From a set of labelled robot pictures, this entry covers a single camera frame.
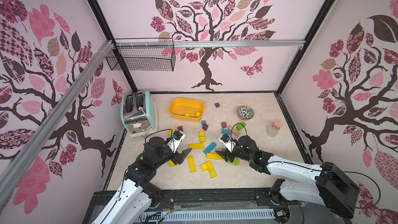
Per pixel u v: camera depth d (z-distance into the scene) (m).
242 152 0.67
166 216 0.69
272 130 0.92
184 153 0.65
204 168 0.81
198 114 1.03
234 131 1.00
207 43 0.94
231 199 0.76
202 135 0.95
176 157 0.64
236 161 0.74
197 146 0.93
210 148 0.92
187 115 1.03
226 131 0.98
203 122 1.02
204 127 1.00
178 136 0.61
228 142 0.69
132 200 0.47
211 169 0.82
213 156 0.86
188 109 1.10
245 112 1.06
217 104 1.13
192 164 0.85
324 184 0.42
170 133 0.58
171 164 0.65
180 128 0.98
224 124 1.00
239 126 1.01
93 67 0.73
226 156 0.71
